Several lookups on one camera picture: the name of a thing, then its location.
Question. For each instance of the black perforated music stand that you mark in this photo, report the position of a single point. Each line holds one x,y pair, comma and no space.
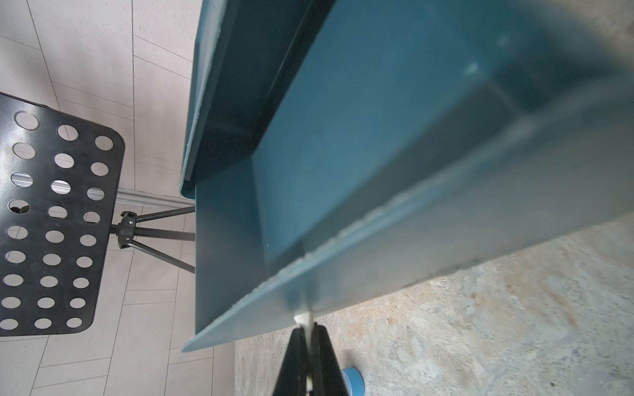
59,182

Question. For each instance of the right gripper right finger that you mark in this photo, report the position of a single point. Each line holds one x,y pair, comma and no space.
327,378

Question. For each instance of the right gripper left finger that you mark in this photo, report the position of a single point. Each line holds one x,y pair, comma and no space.
292,378

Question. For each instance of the teal three-drawer cabinet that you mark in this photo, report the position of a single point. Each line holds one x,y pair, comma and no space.
339,151

